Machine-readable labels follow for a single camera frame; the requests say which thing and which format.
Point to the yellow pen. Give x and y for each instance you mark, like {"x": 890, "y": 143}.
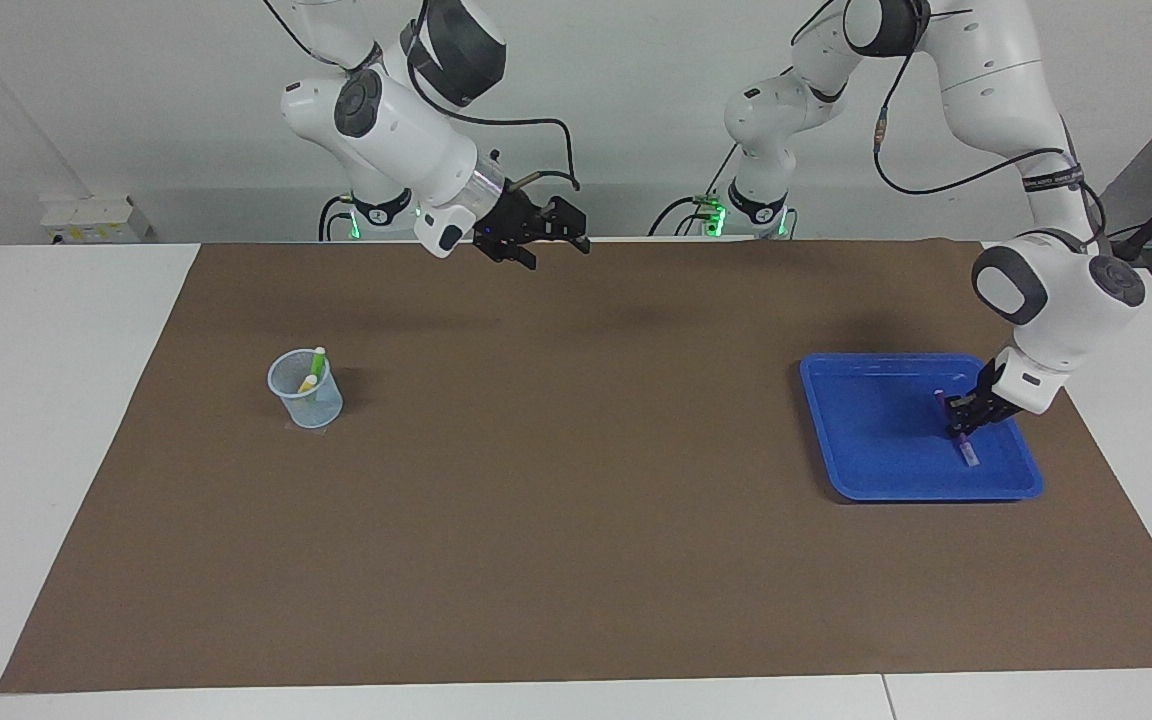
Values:
{"x": 307, "y": 383}

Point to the green pen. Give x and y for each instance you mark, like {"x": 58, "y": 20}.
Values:
{"x": 318, "y": 362}

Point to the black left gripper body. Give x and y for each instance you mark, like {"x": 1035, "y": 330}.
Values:
{"x": 991, "y": 392}

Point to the brown table mat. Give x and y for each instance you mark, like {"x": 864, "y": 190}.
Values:
{"x": 576, "y": 520}

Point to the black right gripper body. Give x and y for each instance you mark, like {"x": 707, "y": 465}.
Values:
{"x": 511, "y": 222}

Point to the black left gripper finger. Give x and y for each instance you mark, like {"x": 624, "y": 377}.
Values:
{"x": 956, "y": 410}
{"x": 966, "y": 432}

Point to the translucent plastic cup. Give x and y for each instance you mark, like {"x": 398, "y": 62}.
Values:
{"x": 311, "y": 408}

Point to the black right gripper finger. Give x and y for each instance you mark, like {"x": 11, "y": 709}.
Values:
{"x": 566, "y": 218}
{"x": 521, "y": 255}

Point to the white power strip box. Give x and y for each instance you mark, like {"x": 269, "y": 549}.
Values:
{"x": 91, "y": 220}

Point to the purple pen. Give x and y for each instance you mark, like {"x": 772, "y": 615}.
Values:
{"x": 966, "y": 450}

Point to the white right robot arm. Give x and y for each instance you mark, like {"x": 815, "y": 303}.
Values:
{"x": 406, "y": 130}

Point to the blue plastic tray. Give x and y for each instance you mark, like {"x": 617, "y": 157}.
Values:
{"x": 886, "y": 440}

